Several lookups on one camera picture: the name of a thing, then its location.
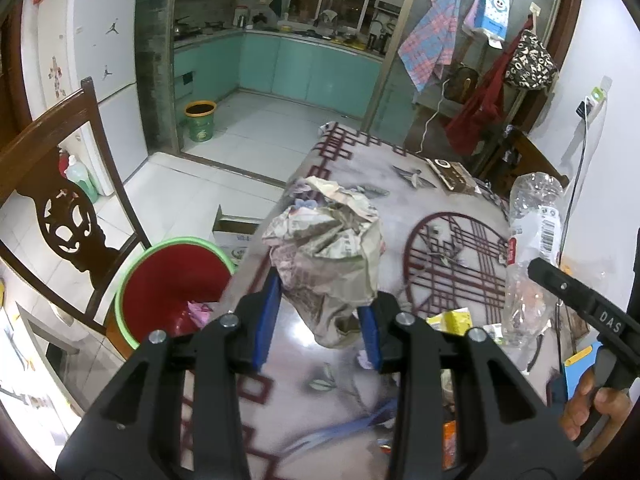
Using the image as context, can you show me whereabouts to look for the small green waste bin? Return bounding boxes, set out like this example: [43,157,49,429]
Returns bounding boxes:
[184,100,218,143]

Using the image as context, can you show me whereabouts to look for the white cable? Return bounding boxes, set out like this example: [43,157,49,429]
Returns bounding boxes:
[417,77,451,153]

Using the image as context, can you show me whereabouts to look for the clear plastic bottle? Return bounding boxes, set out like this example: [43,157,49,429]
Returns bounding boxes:
[500,172,566,346]

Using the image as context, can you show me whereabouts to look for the brown handbag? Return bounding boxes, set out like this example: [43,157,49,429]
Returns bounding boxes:
[445,64,481,103]

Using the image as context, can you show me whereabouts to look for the black cable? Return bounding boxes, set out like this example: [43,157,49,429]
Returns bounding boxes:
[555,115,591,266]

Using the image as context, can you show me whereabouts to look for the green detergent bottle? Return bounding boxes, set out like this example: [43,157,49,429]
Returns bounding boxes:
[65,155,99,204]

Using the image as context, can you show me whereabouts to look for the open cardboard box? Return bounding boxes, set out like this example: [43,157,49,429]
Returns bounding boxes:
[211,205,263,261]

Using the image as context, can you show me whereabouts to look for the floral printed tablecloth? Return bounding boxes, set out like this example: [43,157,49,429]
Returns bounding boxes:
[180,122,608,480]

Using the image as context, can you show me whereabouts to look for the pink blue checkered towel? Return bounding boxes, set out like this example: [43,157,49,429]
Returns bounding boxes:
[397,0,463,93]

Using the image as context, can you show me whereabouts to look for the red cloth bag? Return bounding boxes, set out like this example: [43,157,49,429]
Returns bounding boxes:
[445,17,533,156]

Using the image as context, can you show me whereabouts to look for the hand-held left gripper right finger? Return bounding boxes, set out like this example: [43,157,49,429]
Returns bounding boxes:
[357,291,586,480]

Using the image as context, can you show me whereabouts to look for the teal kitchen cabinets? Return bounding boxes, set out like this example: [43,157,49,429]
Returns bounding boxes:
[172,27,386,118]

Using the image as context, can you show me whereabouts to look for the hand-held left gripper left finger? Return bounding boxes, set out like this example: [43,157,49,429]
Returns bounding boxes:
[55,272,283,480]

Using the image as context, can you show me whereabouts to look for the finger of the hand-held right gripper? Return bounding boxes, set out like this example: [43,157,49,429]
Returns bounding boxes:
[528,257,628,343]

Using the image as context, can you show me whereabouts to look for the dark patterned handbag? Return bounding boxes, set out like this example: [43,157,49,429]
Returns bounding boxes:
[502,30,559,91]

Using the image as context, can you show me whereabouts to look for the newspaper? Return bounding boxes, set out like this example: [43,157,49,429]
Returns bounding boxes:
[261,176,386,350]

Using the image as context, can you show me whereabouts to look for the red bucket with green rim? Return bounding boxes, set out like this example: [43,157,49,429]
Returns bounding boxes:
[115,238,236,351]

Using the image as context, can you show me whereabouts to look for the carved wooden chair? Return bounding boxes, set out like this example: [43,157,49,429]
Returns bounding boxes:
[0,77,153,356]

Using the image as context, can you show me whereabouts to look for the orange packet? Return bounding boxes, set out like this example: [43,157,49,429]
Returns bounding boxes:
[442,420,458,468]

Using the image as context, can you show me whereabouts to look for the brown flat box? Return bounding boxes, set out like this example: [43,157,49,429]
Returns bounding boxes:
[425,158,481,193]

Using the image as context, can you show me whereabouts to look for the blue white hanging bag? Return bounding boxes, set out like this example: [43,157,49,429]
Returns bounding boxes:
[462,0,513,50]

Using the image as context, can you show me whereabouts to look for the yellow packet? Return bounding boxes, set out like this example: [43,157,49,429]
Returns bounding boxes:
[425,309,473,333]

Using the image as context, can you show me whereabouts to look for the white refrigerator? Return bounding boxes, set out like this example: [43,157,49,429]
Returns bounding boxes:
[22,0,149,196]

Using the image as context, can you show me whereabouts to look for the person's right hand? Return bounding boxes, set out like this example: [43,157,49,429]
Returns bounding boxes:
[559,367,632,453]

